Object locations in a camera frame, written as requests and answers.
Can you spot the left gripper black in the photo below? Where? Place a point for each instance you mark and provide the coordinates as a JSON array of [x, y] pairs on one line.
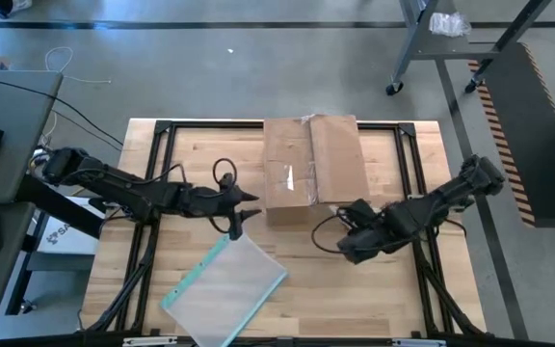
[[205, 200]]

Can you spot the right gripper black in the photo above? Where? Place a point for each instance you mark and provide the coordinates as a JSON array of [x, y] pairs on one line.
[[369, 238]]

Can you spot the brown cardboard box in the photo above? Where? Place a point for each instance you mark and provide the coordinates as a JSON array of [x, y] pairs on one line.
[[335, 159]]

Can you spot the clear teal-edged zip pouch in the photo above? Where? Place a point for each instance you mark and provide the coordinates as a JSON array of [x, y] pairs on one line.
[[224, 294]]

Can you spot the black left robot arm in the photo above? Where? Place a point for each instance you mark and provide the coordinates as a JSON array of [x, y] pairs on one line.
[[113, 185]]

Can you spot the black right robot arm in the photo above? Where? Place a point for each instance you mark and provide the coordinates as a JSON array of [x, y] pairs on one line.
[[451, 197]]

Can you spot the white box with logo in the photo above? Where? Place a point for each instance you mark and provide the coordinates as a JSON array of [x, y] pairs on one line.
[[72, 241]]

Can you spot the black mat orange-striped edge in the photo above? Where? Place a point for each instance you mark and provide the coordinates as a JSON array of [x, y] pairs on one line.
[[528, 144]]

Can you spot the black diagonal support bar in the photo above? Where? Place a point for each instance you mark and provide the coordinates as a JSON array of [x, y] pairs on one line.
[[60, 207]]

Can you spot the grey metal cart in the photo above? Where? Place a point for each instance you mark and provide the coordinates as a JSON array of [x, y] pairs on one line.
[[443, 48]]

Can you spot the white power adapter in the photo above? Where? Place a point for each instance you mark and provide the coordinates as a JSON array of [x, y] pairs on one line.
[[41, 155]]

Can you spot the crumpled clear plastic bag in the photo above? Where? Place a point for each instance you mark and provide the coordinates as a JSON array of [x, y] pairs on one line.
[[448, 24]]

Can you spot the grey desk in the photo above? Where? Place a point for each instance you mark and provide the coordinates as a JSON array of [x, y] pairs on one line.
[[12, 106]]

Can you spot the person's foot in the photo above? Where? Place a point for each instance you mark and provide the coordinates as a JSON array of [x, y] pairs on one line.
[[15, 5]]

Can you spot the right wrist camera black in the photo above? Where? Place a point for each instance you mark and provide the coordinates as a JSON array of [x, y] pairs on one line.
[[362, 209]]

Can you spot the silver bracket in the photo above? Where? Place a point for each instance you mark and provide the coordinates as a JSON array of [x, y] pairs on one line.
[[150, 341], [419, 343]]

